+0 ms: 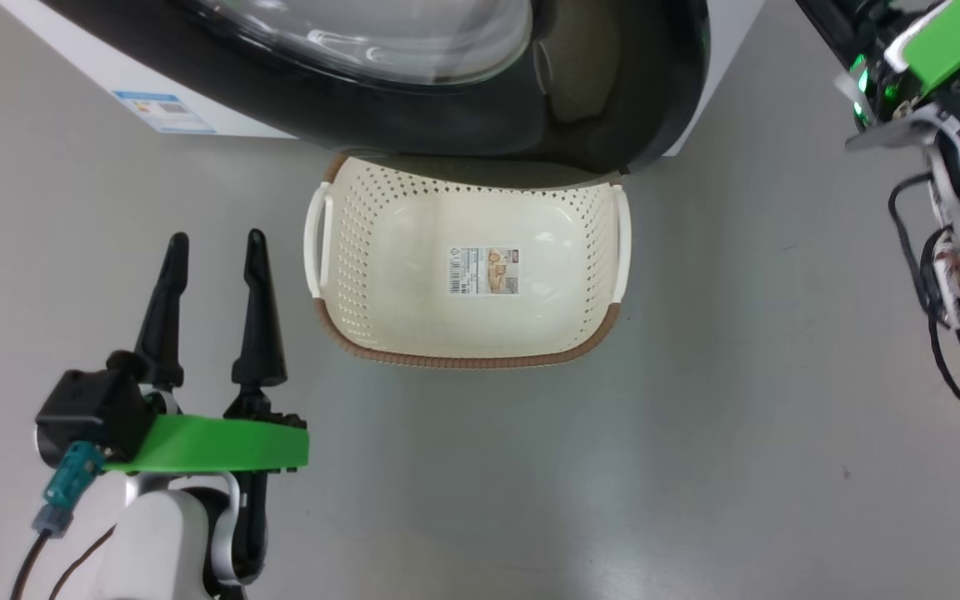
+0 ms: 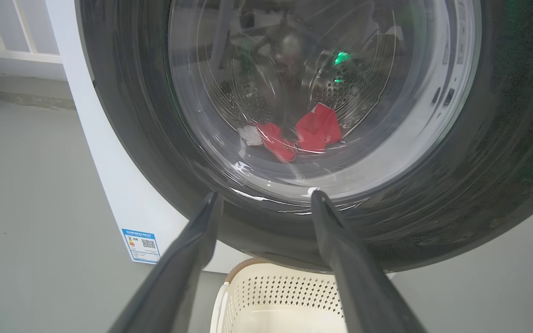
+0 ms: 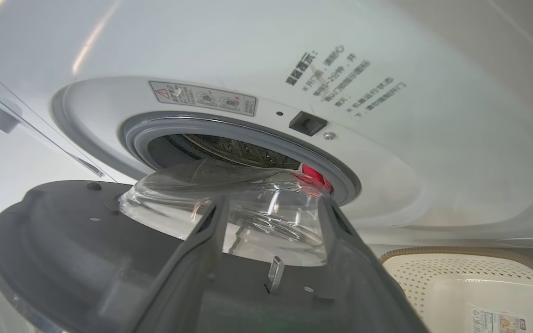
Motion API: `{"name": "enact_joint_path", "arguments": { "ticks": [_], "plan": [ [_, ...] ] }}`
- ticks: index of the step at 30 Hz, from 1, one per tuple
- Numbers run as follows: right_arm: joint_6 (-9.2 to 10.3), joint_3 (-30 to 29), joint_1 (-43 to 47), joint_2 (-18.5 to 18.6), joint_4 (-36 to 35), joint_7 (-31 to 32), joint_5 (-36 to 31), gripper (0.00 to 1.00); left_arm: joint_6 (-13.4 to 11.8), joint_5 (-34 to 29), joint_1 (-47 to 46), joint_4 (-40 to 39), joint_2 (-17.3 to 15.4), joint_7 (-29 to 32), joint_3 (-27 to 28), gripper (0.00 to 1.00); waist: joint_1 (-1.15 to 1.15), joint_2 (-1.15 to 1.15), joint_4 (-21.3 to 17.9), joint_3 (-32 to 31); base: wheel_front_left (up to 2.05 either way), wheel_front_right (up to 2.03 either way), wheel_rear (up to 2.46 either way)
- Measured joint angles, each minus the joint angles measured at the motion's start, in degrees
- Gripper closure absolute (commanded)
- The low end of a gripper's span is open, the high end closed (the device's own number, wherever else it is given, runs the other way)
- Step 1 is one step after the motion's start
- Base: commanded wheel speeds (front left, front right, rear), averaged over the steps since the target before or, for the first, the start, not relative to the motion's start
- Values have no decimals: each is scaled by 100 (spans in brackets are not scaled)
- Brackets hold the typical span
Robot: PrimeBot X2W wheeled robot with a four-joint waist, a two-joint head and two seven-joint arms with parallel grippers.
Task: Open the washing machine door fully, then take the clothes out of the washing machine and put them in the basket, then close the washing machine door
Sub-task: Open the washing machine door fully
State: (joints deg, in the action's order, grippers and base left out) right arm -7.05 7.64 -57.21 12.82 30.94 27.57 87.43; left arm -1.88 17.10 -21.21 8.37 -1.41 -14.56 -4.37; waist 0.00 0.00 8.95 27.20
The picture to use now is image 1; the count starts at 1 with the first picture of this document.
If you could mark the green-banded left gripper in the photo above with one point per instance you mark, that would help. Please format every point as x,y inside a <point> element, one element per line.
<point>213,443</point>

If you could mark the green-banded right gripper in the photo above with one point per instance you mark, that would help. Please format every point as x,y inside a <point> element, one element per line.
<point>959,37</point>

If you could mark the black glass washing machine door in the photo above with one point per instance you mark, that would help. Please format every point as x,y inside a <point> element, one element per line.
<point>447,117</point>

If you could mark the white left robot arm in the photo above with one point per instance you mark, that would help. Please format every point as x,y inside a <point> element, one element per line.
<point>155,542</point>

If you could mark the cream perforated laundry basket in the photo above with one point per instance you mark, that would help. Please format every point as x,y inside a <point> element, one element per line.
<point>413,308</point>

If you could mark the printed basket product sticker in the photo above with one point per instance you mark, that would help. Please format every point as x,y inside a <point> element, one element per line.
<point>484,271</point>

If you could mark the white washing machine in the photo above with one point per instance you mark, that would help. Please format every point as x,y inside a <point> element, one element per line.
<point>97,58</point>

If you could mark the blue energy label sticker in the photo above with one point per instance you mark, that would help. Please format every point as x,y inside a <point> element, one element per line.
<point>163,112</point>

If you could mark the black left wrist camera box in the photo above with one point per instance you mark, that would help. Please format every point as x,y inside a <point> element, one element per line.
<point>92,408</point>

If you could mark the teal left camera connector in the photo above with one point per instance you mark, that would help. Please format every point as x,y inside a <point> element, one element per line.
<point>72,483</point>

